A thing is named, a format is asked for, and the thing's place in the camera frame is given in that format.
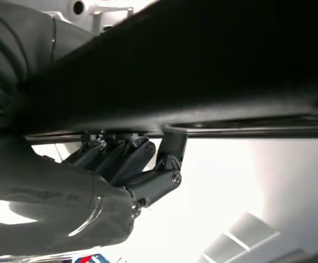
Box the red and blue striped object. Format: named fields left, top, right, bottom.
left=73, top=253, right=111, bottom=263

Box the white structure with round hole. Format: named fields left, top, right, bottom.
left=42, top=0, right=159, bottom=36

